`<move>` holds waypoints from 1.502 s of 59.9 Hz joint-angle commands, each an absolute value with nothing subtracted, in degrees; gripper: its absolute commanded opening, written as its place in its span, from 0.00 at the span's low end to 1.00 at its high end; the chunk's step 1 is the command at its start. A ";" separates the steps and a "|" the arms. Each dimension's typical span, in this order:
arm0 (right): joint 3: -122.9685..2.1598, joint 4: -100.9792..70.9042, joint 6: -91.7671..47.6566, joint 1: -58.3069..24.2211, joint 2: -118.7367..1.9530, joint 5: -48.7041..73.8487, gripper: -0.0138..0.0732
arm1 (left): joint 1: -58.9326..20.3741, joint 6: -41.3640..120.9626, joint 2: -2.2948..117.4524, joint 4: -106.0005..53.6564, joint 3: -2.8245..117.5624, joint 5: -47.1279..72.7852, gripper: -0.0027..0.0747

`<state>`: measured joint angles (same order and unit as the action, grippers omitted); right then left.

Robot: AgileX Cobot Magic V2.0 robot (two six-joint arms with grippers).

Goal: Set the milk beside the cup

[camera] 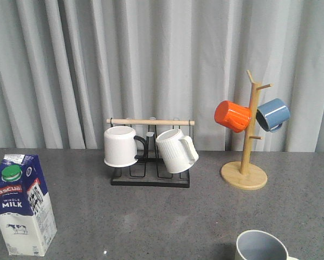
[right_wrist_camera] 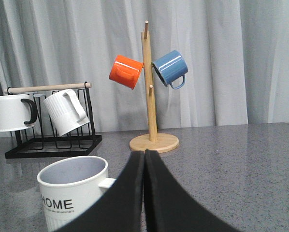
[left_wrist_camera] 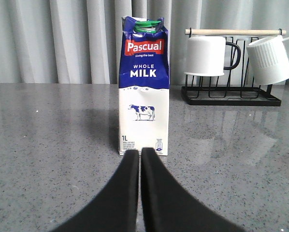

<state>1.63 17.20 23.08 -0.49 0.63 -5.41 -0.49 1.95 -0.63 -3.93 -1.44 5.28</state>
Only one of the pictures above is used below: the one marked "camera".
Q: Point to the pale green mug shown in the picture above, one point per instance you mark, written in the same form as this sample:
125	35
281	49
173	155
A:
257	244

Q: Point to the blue white milk carton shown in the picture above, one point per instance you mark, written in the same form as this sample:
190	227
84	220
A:
27	221

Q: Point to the white ribbed mug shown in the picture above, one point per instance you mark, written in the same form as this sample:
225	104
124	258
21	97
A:
177	150

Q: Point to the orange mug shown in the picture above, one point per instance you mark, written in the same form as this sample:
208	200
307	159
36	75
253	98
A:
232	116

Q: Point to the wooden mug tree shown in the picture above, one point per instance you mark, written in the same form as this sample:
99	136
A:
242	174

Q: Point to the blue mug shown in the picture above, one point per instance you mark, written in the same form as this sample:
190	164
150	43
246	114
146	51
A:
272	115

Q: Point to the grey curtain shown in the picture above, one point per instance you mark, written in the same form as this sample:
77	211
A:
67	66

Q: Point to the black wire mug rack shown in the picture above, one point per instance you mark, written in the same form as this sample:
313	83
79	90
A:
150	169

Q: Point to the white mug black handle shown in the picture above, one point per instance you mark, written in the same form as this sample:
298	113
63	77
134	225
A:
120	146

